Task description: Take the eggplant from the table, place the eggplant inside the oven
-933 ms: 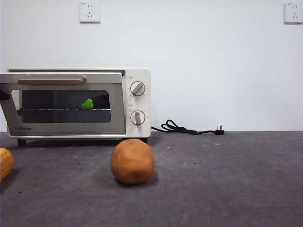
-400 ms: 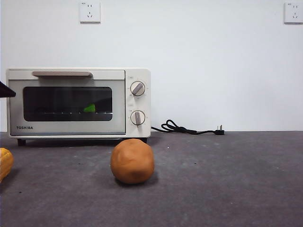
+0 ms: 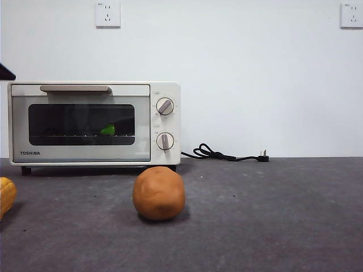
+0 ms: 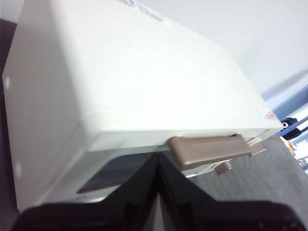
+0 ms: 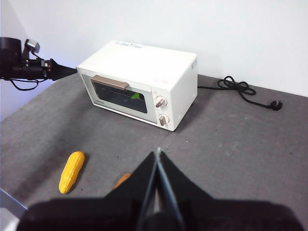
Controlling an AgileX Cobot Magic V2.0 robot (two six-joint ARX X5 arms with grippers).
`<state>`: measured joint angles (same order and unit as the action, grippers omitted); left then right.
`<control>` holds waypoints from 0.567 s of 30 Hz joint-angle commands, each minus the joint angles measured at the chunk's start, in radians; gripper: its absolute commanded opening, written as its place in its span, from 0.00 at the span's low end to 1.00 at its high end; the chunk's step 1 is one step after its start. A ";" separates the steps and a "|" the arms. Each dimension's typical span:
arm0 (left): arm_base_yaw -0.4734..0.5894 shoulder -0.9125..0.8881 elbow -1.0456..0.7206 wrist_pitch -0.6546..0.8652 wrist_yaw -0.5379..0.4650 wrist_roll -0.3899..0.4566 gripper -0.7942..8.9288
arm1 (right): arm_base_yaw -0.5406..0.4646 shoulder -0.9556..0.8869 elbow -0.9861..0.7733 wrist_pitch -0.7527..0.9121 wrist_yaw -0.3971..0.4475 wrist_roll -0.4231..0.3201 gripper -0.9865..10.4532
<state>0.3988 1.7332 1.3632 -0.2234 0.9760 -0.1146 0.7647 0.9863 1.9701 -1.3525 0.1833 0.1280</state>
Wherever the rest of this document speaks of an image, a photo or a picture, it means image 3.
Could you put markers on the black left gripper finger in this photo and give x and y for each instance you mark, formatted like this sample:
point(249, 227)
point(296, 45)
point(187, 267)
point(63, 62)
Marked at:
point(5, 73)

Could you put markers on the purple eggplant with green stem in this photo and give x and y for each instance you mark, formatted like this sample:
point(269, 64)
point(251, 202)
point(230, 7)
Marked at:
point(107, 130)

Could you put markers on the white Toshiba toaster oven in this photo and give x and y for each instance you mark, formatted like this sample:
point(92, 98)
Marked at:
point(167, 124)

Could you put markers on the beige oven knob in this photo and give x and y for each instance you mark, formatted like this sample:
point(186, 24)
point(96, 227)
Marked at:
point(165, 141)
point(165, 106)

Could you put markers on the yellow corn cob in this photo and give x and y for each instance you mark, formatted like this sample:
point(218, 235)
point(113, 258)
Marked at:
point(6, 198)

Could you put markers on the brown potato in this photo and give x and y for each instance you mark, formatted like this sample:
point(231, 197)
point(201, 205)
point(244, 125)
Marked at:
point(158, 194)

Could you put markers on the white wall socket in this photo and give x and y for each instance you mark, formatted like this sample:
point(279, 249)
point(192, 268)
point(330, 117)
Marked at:
point(351, 16)
point(107, 15)

